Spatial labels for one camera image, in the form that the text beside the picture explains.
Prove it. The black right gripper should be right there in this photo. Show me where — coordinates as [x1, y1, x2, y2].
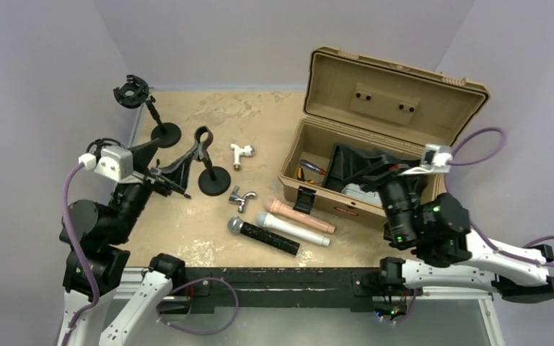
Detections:
[337, 143, 420, 246]

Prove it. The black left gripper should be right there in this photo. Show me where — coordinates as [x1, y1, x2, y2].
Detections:
[108, 138, 192, 242]

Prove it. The black round-base stand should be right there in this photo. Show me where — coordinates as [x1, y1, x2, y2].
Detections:
[193, 125, 231, 197]
[113, 74, 182, 148]

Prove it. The white plastic faucet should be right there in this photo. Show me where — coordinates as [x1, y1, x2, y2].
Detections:
[229, 143, 255, 172]

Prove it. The pink rose-gold microphone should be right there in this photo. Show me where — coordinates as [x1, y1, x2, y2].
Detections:
[263, 198, 335, 234]

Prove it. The black speckled microphone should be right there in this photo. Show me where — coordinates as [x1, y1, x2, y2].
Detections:
[227, 216, 300, 256]

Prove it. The white silver microphone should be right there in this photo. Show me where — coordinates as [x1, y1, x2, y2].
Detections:
[256, 212, 330, 247]

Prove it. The black tripod microphone stand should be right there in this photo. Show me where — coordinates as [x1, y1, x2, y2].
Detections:
[78, 138, 198, 199]

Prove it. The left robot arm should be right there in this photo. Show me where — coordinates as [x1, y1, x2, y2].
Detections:
[58, 138, 188, 345]

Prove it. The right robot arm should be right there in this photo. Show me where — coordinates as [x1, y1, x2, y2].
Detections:
[327, 143, 554, 303]

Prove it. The grey device in case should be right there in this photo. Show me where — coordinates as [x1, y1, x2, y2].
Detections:
[341, 183, 383, 207]

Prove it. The yellow black tool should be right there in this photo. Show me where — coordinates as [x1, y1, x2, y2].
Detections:
[296, 167, 315, 184]

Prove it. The tan plastic tool case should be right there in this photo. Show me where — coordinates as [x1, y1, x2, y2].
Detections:
[278, 47, 490, 233]

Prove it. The chrome metal faucet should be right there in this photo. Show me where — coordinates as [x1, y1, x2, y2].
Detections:
[228, 185, 258, 213]

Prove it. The purple handled screwdriver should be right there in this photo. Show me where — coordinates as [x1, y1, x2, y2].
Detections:
[299, 159, 327, 175]

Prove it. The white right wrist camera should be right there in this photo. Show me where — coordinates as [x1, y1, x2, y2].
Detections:
[400, 143, 453, 176]

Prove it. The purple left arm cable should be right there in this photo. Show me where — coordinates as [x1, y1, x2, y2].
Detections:
[59, 162, 101, 346]

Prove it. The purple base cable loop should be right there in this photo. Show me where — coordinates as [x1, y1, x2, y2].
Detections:
[155, 278, 239, 337]

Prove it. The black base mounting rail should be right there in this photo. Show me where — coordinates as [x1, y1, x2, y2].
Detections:
[163, 267, 415, 314]

